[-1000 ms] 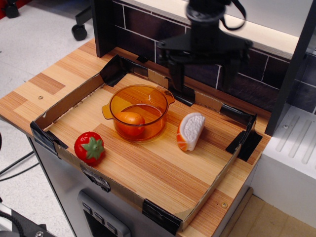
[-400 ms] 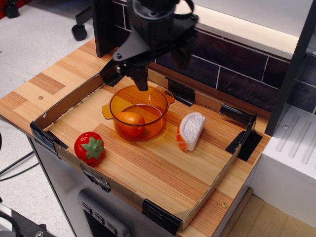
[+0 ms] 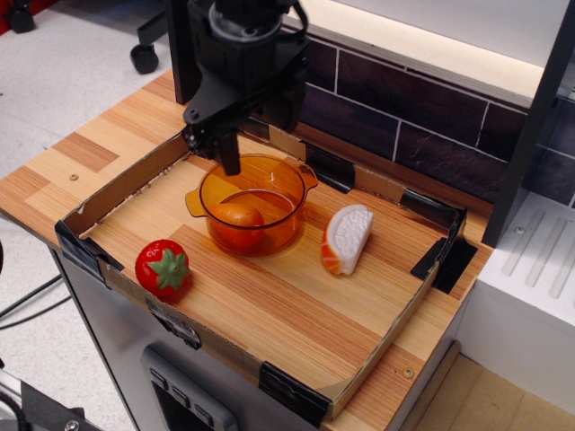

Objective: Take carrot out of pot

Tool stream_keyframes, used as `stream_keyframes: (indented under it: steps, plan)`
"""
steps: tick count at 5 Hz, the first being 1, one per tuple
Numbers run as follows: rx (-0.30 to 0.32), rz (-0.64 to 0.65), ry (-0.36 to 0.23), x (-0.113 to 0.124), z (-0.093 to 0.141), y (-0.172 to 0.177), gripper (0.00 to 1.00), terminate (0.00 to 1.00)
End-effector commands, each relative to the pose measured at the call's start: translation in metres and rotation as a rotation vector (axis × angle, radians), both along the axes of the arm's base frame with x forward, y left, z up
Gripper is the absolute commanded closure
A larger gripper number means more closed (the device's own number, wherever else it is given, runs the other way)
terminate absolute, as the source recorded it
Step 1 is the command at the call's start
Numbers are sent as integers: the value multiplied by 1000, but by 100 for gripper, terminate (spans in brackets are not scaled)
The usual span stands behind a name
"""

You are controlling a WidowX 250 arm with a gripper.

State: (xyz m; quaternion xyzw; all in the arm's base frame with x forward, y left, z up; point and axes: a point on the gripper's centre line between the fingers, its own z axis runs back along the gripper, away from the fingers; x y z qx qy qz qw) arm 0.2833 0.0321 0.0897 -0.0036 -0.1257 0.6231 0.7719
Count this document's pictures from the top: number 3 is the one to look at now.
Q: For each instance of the black equipment bottom left corner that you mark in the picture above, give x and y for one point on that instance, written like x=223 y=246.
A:
x=23 y=407

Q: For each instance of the black post of backsplash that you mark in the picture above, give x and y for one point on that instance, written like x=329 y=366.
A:
x=185 y=71

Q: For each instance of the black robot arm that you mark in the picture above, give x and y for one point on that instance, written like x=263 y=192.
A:
x=252 y=63

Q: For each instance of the orange toy carrot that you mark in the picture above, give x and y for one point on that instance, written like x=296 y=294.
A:
x=237 y=224

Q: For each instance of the grey control panel with buttons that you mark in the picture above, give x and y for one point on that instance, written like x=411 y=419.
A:
x=184 y=404

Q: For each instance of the orange transparent plastic pot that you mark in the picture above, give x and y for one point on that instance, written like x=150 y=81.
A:
x=276 y=187

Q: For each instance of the black office chair base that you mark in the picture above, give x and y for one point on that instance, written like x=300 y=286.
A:
x=143 y=56

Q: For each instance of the red toy strawberry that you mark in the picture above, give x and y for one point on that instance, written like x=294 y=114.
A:
x=162 y=268

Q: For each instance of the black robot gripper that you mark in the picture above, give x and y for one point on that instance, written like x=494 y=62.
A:
x=253 y=64

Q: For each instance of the salmon sushi toy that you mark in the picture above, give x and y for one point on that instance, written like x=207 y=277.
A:
x=345 y=237

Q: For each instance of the white toy sink drainboard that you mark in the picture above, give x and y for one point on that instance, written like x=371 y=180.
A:
x=534 y=260

